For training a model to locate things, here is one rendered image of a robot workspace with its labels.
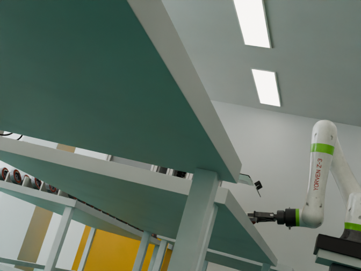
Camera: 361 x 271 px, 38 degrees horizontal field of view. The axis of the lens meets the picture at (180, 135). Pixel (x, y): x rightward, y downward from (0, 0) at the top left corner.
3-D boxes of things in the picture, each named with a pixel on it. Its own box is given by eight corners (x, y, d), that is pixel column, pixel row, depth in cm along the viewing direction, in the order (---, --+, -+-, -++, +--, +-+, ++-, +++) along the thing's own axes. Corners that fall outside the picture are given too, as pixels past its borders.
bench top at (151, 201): (276, 266, 360) (278, 259, 362) (224, 204, 158) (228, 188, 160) (143, 230, 392) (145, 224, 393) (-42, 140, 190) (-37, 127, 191)
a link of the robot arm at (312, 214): (332, 158, 267) (310, 155, 270) (333, 154, 257) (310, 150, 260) (322, 229, 260) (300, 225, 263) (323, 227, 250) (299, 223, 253)
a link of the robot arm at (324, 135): (338, 125, 271) (314, 122, 275) (338, 118, 259) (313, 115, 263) (333, 158, 268) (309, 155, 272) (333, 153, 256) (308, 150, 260)
